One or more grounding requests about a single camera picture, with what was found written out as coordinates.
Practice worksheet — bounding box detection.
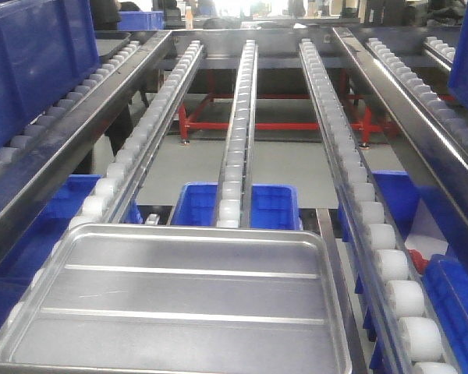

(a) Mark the dark tray far left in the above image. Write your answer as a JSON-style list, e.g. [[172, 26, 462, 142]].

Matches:
[[95, 30, 131, 63]]

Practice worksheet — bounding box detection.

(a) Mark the white roller track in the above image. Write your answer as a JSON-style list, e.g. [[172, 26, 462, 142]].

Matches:
[[300, 38, 461, 373], [0, 40, 206, 362], [213, 40, 258, 228]]

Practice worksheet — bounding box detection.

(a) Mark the right steel divider rail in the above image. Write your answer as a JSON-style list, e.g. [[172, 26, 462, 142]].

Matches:
[[331, 27, 468, 240]]

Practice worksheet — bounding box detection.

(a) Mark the right white roller track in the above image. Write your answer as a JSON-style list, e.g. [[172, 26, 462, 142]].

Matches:
[[300, 38, 461, 373]]

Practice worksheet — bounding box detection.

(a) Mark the blue bin below centre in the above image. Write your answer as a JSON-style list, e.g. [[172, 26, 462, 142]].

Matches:
[[171, 182, 300, 230]]

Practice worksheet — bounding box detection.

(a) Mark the steel divider rail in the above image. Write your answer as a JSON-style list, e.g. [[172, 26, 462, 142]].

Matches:
[[0, 30, 173, 262], [331, 27, 468, 240]]

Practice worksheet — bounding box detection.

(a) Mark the blue bin below right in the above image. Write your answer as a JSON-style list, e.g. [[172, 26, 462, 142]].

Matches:
[[336, 167, 468, 373]]

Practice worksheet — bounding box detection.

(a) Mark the red metal floor frame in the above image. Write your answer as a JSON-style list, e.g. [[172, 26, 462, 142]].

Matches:
[[178, 68, 392, 148]]

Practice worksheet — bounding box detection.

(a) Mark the far right roller track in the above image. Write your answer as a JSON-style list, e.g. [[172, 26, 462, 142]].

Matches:
[[367, 37, 468, 155]]

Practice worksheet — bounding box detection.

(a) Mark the blue bin below left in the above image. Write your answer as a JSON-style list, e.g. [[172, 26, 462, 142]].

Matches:
[[0, 174, 144, 348]]

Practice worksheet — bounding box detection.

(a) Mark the blue crate in background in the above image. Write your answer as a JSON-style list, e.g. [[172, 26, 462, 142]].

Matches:
[[118, 11, 165, 31]]

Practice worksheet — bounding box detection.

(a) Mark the middle white roller track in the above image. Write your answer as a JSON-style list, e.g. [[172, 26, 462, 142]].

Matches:
[[213, 40, 258, 228]]

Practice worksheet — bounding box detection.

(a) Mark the ribbed silver metal tray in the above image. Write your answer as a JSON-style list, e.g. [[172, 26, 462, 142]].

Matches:
[[0, 224, 352, 373]]

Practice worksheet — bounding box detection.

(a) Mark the left steel divider rail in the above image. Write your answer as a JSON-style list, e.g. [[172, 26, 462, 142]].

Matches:
[[0, 30, 173, 262]]

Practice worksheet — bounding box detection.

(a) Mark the orange bottle in background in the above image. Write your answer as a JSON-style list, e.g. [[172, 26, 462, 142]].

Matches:
[[185, 5, 194, 30]]

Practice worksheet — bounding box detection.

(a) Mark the large blue bin upper left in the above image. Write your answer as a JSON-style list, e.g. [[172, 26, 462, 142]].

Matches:
[[0, 1, 99, 148]]

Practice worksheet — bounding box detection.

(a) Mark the far left roller track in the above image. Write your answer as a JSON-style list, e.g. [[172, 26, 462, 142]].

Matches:
[[0, 41, 140, 174]]

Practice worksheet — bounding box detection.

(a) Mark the blue bin below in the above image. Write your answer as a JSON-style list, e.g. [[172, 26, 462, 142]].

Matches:
[[336, 167, 468, 373], [0, 174, 144, 348], [171, 182, 300, 230]]

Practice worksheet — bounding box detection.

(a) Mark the left white roller track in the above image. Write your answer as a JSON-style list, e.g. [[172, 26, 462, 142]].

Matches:
[[0, 40, 206, 362]]

